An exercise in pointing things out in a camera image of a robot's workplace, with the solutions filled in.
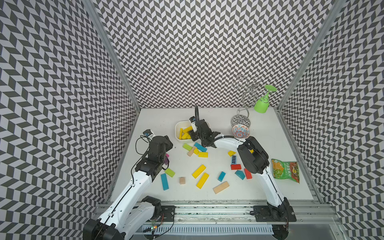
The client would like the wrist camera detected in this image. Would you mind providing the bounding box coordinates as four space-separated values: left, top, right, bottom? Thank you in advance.
143 129 155 140
189 116 197 132

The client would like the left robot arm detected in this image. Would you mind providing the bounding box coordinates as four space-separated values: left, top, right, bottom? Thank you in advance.
83 131 173 240

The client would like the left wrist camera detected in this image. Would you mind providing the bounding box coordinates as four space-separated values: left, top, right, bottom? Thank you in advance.
143 129 155 140

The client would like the light green block front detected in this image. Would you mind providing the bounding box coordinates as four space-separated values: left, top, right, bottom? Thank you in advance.
165 168 176 178

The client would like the long natural wood block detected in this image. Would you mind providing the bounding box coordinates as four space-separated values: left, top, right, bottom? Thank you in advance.
213 182 230 194

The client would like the long teal block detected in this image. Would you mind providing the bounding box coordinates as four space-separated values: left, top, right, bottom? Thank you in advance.
161 174 169 191

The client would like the teal block back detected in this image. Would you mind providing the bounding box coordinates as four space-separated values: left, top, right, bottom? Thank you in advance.
194 143 207 152

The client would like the teal wedge block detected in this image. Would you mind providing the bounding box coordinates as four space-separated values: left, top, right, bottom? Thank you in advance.
235 170 246 180

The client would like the white plastic tray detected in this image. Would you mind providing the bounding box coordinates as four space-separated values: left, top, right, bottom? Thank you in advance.
175 120 194 143

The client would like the light green block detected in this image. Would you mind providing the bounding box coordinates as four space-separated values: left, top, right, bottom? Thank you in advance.
183 144 193 151
165 168 176 178

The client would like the yellow flat block right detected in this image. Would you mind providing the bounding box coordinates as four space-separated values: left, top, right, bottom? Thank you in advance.
228 151 236 157

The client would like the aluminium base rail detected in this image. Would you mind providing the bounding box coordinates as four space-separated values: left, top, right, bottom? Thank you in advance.
162 200 341 225

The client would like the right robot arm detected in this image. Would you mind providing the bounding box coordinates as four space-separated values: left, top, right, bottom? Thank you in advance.
188 116 297 223

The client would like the blue ridged block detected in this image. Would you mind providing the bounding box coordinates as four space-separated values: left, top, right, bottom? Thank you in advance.
231 155 237 165

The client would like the light green block back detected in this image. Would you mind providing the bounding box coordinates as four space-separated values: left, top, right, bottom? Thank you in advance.
183 144 193 151

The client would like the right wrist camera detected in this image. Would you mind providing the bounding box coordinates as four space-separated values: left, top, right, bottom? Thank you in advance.
189 116 197 132

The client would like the small natural wood cube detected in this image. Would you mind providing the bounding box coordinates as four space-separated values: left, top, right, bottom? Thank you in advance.
179 177 186 185

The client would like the green plastic goblet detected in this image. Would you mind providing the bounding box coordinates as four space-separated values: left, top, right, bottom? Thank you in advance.
254 85 277 114

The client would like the small teal block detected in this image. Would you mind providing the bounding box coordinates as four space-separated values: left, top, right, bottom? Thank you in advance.
218 172 226 182

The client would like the long yellow block front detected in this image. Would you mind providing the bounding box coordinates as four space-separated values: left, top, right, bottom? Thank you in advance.
197 173 209 189

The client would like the yellow block middle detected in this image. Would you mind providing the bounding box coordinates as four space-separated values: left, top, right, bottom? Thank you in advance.
198 152 209 158

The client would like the red upright block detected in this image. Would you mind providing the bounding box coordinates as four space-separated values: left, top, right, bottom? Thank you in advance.
244 169 253 180

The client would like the green snack bag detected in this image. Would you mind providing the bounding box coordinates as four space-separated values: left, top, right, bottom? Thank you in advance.
272 159 300 184

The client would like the dark purple block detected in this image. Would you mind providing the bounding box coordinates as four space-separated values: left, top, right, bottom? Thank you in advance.
164 154 170 167

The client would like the natural wood block back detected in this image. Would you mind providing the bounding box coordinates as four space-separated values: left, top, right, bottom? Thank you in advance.
187 146 197 157

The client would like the metal wire cup rack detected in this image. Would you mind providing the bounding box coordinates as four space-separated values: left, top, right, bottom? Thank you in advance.
231 75 262 128

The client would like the red flat block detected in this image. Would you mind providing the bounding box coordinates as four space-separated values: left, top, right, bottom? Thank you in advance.
231 164 242 170

